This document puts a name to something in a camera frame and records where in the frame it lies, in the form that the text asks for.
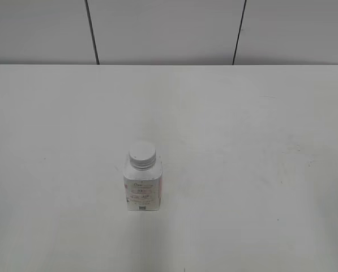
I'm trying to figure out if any white screw cap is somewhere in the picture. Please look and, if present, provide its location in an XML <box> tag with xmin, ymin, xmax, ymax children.
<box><xmin>129</xmin><ymin>141</ymin><xmax>156</xmax><ymax>168</ymax></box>

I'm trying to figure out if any white square plastic bottle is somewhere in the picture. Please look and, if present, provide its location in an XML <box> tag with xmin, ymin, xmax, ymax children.
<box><xmin>123</xmin><ymin>156</ymin><xmax>162</xmax><ymax>211</ymax></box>

